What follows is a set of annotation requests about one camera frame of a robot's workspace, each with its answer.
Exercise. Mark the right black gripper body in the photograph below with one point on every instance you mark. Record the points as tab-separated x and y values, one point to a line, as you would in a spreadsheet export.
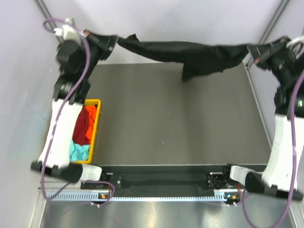
276	58

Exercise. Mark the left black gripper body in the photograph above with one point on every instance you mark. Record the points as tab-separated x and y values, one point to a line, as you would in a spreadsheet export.
100	52

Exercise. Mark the black t-shirt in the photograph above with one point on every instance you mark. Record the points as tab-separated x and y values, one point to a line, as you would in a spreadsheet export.
197	59

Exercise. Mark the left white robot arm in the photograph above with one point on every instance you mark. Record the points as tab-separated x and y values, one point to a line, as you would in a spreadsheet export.
76	60

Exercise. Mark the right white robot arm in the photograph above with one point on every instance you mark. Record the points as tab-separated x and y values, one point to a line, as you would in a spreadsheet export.
279	178

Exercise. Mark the yellow plastic bin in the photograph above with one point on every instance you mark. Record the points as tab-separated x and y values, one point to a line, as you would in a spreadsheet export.
98	104

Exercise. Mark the orange t-shirt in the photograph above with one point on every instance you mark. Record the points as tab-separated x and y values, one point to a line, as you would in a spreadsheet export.
91	109

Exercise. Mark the dark red t-shirt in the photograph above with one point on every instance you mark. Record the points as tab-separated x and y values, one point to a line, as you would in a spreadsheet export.
79	135

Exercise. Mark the teal t-shirt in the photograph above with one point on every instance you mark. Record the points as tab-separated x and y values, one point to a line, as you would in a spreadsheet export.
79	152

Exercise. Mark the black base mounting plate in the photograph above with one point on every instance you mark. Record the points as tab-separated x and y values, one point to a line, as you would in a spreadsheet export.
167	180

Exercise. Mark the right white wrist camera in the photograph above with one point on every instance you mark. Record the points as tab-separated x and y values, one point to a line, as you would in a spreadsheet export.
296	46

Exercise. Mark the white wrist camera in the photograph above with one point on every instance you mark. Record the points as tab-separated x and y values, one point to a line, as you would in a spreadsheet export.
296	46
67	31

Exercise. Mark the right aluminium frame post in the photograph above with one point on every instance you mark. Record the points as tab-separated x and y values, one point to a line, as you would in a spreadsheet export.
273	24

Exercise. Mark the aluminium frame post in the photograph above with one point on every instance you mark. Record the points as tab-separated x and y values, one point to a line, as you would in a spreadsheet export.
42	8
273	24

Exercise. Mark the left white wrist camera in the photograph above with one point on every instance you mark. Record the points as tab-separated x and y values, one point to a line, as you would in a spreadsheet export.
67	31

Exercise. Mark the left aluminium frame post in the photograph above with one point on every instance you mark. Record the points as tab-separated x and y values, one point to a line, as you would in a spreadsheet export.
42	8

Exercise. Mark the slotted grey cable duct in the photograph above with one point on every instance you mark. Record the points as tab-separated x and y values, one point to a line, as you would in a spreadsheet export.
218	196

